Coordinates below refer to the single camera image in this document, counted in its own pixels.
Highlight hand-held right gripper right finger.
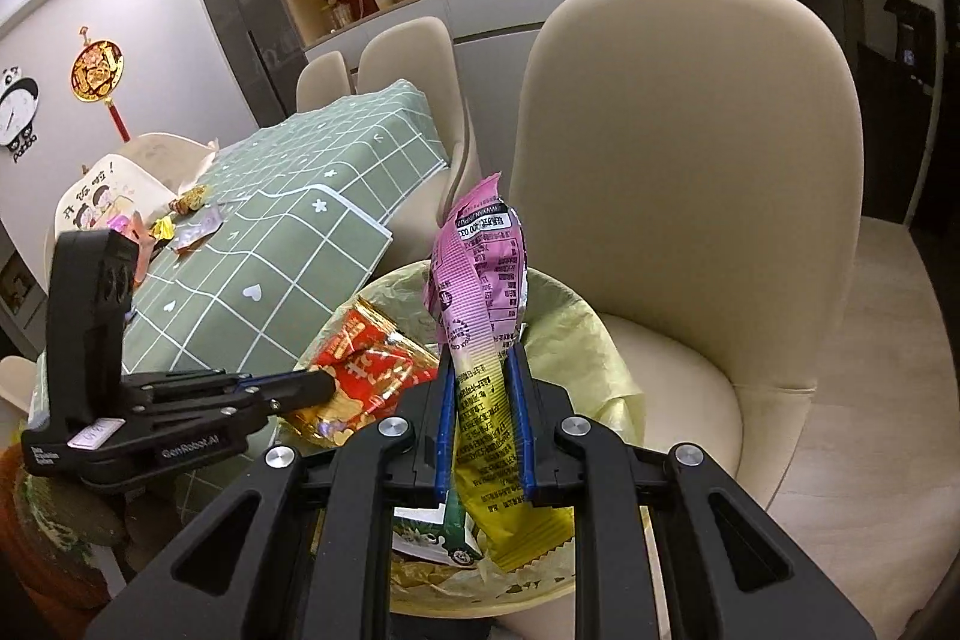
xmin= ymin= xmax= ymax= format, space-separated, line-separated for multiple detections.
xmin=504 ymin=338 xmax=877 ymax=640

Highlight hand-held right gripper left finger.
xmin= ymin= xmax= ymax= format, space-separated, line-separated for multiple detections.
xmin=84 ymin=346 xmax=460 ymax=640

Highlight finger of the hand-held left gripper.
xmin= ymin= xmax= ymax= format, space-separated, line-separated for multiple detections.
xmin=124 ymin=370 xmax=260 ymax=397
xmin=150 ymin=372 xmax=336 ymax=422

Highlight red gold snack packet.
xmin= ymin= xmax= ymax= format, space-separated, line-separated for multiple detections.
xmin=283 ymin=297 xmax=443 ymax=453

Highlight yellow plastic bin bag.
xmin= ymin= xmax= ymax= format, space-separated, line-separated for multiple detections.
xmin=300 ymin=261 xmax=647 ymax=611

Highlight pink yellow snack packet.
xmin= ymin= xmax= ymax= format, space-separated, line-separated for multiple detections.
xmin=421 ymin=171 xmax=578 ymax=573

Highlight beige dining chair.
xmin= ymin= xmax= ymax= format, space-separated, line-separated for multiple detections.
xmin=358 ymin=16 xmax=470 ymax=161
xmin=0 ymin=355 xmax=38 ymax=420
xmin=295 ymin=50 xmax=353 ymax=115
xmin=491 ymin=0 xmax=863 ymax=640

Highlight green white snack packet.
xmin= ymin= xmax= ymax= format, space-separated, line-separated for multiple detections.
xmin=391 ymin=488 xmax=485 ymax=567

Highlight cartoon print food cover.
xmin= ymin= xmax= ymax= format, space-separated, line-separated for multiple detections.
xmin=45 ymin=131 xmax=220 ymax=259

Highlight candy wrappers on table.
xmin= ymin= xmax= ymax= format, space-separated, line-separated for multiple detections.
xmin=169 ymin=216 xmax=226 ymax=253

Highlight green checked tablecloth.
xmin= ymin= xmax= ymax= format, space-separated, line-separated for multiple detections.
xmin=28 ymin=77 xmax=449 ymax=498

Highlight red gold hanging ornament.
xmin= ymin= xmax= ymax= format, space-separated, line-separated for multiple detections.
xmin=69 ymin=26 xmax=130 ymax=142

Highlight white lower cabinet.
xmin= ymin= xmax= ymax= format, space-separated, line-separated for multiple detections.
xmin=300 ymin=0 xmax=717 ymax=86

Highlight black tall appliance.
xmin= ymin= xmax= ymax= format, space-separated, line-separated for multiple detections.
xmin=883 ymin=0 xmax=938 ymax=94

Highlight panda wall clock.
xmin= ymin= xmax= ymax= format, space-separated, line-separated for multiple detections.
xmin=0 ymin=66 xmax=40 ymax=165

